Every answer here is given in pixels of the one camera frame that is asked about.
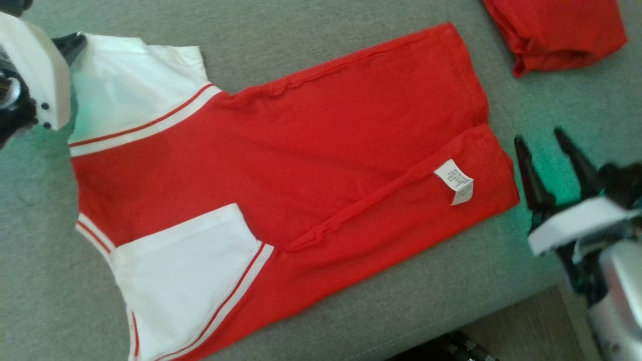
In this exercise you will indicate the red and white sports jersey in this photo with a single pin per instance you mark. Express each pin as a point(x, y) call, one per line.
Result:
point(311, 150)

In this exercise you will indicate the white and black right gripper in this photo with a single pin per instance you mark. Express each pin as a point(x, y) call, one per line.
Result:
point(577, 225)

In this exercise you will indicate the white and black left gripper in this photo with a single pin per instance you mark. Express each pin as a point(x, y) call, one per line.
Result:
point(40, 75)

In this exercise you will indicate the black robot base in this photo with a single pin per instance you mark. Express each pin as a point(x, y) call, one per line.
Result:
point(446, 348)

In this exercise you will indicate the grey fabric sofa chaise seat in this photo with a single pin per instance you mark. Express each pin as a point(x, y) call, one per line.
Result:
point(411, 311)

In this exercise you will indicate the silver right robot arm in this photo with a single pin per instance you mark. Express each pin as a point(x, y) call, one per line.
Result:
point(622, 301)

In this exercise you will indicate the plain red garment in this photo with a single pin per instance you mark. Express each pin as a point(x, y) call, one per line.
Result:
point(556, 35)

